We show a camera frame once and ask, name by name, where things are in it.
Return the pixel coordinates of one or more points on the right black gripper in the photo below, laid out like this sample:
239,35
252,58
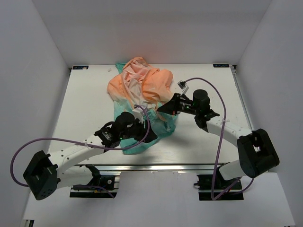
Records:
172,107

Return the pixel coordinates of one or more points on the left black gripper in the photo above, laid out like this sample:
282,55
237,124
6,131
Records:
142,130

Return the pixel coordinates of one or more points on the orange and teal jacket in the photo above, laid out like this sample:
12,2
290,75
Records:
139,83

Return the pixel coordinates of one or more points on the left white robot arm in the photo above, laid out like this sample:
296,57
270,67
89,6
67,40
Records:
46,172

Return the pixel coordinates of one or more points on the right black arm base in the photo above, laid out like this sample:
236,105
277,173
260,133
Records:
204,183

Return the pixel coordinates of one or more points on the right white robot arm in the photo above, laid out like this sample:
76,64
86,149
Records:
255,148

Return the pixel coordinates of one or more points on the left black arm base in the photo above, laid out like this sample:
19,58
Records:
100,185

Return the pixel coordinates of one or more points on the right blue table label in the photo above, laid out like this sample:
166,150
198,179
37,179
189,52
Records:
216,65

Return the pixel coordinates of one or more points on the blue table label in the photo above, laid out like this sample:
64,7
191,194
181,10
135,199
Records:
216,65
80,67

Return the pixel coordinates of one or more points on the left blue table label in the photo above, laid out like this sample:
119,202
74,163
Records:
80,67

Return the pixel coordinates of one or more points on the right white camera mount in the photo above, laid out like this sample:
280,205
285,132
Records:
184,87

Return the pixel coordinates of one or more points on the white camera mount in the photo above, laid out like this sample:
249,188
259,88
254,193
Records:
184,87
141,113

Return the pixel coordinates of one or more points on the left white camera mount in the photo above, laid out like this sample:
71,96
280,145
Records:
141,113

